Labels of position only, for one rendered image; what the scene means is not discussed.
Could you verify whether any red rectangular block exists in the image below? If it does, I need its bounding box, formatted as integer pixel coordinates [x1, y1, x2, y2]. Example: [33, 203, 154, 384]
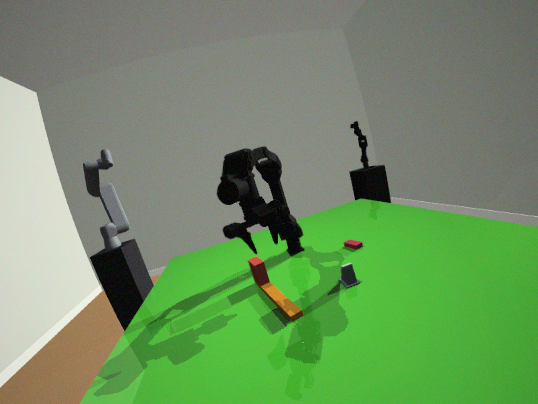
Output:
[343, 240, 363, 250]

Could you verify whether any orange long bar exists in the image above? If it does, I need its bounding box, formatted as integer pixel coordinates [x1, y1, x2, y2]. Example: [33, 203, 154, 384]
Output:
[247, 256, 303, 322]

